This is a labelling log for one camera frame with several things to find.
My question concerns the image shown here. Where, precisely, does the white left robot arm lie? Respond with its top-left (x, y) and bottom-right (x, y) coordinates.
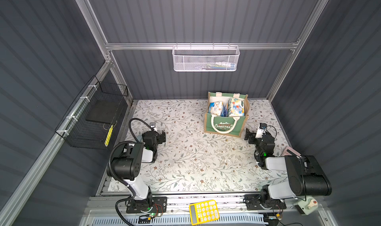
top-left (106, 131), bottom-right (166, 204)

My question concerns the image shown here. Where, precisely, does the orange blue tissue pack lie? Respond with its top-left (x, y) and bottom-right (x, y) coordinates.
top-left (208, 101), bottom-right (225, 117)

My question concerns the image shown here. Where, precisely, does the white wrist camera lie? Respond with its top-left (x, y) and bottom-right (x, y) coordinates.
top-left (150, 122), bottom-right (157, 131)
top-left (256, 123), bottom-right (267, 138)

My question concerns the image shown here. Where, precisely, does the pink calculator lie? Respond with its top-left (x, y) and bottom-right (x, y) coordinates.
top-left (281, 146), bottom-right (301, 156)

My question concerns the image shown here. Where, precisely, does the yellow tag in basket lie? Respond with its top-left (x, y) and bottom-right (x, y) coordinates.
top-left (104, 125), bottom-right (114, 147)

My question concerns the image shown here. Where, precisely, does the green Christmas burlap tote bag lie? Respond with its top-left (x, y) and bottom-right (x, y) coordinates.
top-left (204, 92), bottom-right (250, 137)

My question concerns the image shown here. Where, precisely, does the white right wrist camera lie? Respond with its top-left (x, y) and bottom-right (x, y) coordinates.
top-left (256, 123), bottom-right (267, 138)

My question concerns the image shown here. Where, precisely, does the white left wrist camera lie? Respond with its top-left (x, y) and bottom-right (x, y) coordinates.
top-left (150, 122), bottom-right (157, 131)

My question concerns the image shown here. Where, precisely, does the colourful white tissue pack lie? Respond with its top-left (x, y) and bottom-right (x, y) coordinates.
top-left (228, 98), bottom-right (245, 117)

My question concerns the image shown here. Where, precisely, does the mint green timer device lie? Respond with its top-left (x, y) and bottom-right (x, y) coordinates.
top-left (294, 196), bottom-right (318, 215)

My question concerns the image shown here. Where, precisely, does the white wire wall basket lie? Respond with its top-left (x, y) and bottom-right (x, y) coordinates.
top-left (172, 45), bottom-right (240, 72)

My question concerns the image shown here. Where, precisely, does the yellow calculator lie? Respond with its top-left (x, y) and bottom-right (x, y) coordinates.
top-left (189, 200), bottom-right (220, 226)

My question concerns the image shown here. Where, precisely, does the black corrugated left cable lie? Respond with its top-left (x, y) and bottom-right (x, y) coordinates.
top-left (108, 118), bottom-right (155, 226)

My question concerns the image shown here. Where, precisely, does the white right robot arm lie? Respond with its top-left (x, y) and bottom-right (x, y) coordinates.
top-left (244, 125), bottom-right (332, 214)

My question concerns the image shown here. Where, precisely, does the black wire wall basket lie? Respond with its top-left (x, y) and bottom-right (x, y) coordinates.
top-left (56, 77), bottom-right (130, 150)

